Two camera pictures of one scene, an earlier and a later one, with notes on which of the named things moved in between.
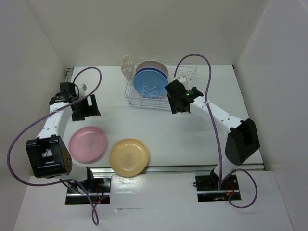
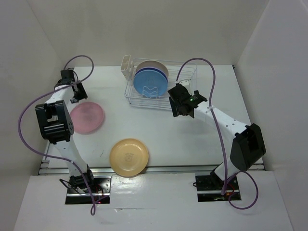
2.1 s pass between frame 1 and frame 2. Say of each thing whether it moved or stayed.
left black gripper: moved
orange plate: stayed
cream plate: stayed
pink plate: moved
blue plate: stayed
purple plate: stayed
